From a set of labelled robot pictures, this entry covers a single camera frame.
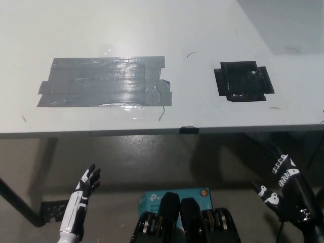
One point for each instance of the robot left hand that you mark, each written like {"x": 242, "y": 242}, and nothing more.
{"x": 87, "y": 184}

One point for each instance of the small black tape piece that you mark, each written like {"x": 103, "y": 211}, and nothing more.
{"x": 189, "y": 129}

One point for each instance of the teal router box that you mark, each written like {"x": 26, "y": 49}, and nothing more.
{"x": 154, "y": 198}

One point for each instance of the black metal table leg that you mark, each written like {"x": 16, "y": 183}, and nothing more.
{"x": 20, "y": 202}

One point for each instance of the grey duct tape patch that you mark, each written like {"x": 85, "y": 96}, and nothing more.
{"x": 101, "y": 81}

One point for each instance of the black floor tape patch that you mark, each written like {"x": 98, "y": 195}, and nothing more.
{"x": 54, "y": 210}

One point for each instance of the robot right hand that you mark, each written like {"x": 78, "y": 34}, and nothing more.
{"x": 288, "y": 200}

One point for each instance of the black square tape patch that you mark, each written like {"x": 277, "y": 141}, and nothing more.
{"x": 243, "y": 81}

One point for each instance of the black robot body blocks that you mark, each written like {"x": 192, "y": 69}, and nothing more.
{"x": 188, "y": 222}

